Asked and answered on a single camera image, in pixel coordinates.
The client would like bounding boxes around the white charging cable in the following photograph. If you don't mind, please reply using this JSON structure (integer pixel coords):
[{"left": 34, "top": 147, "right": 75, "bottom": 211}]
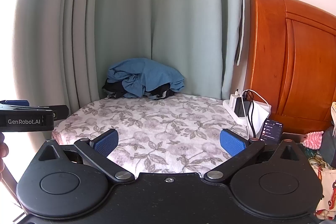
[{"left": 236, "top": 88, "right": 271, "bottom": 110}]

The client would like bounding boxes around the wooden headboard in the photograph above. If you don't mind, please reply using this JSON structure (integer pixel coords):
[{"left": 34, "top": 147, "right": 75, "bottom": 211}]
[{"left": 245, "top": 0, "right": 336, "bottom": 136}]

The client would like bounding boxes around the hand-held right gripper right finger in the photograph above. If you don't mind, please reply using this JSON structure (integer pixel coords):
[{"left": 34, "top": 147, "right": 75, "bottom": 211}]
[{"left": 204, "top": 129, "right": 303, "bottom": 184}]

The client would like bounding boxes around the pale green curtain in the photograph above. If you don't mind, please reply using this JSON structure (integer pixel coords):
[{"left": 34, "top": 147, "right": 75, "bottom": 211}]
[{"left": 16, "top": 0, "right": 249, "bottom": 109}]

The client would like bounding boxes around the dark navy garment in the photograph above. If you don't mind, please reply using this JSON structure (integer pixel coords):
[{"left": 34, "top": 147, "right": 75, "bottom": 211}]
[{"left": 102, "top": 77, "right": 176, "bottom": 101}]

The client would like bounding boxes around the floral grey white blanket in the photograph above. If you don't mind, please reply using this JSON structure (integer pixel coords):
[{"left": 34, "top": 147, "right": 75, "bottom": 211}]
[{"left": 52, "top": 94, "right": 249, "bottom": 174}]

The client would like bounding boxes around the black charging cable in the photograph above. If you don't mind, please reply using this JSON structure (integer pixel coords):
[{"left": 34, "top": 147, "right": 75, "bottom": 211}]
[{"left": 243, "top": 90, "right": 257, "bottom": 139}]

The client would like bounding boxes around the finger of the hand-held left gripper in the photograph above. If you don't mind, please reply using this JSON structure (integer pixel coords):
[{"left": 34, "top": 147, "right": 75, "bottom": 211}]
[
  {"left": 0, "top": 100, "right": 29, "bottom": 106},
  {"left": 0, "top": 104, "right": 69, "bottom": 120}
]

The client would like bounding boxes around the pink knitted item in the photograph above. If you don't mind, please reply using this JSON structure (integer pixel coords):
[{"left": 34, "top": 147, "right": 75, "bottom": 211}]
[{"left": 303, "top": 131, "right": 326, "bottom": 150}]

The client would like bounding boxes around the person's left hand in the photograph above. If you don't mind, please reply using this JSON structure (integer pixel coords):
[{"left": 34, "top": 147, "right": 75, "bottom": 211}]
[{"left": 0, "top": 133, "right": 8, "bottom": 181}]

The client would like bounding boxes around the black charger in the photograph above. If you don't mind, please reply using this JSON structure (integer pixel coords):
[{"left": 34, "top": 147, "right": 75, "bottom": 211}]
[{"left": 234, "top": 97, "right": 253, "bottom": 118}]

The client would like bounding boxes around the car print cloth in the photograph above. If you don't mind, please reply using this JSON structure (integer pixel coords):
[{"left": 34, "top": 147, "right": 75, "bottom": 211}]
[{"left": 314, "top": 166, "right": 336, "bottom": 221}]

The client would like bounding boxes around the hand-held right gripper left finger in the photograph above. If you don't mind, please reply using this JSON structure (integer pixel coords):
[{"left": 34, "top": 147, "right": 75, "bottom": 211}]
[{"left": 39, "top": 129, "right": 135, "bottom": 184}]

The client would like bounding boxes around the green patterned bedsheet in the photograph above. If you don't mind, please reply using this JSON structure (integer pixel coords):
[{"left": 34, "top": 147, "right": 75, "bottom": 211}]
[{"left": 299, "top": 142, "right": 330, "bottom": 174}]

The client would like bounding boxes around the blue t-shirt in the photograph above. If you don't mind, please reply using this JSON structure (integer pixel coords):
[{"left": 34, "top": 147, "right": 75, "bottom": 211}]
[{"left": 107, "top": 57, "right": 186, "bottom": 99}]

